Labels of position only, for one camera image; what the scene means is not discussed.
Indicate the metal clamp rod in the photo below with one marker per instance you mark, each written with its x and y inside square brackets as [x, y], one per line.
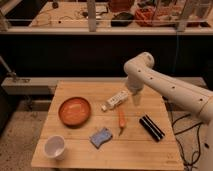
[11, 73]

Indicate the orange crate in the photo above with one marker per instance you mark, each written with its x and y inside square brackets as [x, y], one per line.
[152, 17]

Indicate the orange ceramic bowl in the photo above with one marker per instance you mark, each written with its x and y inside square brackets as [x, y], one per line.
[74, 111]

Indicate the white plastic bottle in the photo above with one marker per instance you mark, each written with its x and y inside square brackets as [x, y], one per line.
[114, 101]

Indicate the grey metal rail beam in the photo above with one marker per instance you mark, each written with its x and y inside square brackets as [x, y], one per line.
[46, 85]

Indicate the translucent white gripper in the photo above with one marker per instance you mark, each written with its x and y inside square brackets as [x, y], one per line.
[136, 98]

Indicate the black tray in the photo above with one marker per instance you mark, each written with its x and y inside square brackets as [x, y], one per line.
[122, 19]

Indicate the vertical white post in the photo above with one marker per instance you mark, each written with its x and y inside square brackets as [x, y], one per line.
[91, 15]

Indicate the white cup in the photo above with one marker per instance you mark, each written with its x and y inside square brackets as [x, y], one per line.
[54, 147]

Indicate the wooden table board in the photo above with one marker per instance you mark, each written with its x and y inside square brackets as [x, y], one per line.
[133, 150]

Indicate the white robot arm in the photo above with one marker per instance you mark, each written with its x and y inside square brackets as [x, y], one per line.
[196, 100]

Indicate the black rectangular block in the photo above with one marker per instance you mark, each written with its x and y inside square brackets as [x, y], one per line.
[156, 133]

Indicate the orange carrot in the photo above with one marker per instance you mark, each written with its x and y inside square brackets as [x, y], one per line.
[122, 121]

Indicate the blue sponge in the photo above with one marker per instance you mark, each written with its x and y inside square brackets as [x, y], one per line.
[100, 137]

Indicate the background workbench shelf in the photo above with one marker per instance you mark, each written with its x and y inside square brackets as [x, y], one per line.
[204, 31]

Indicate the right slanted white post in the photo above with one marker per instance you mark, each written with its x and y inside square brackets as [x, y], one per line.
[186, 12]

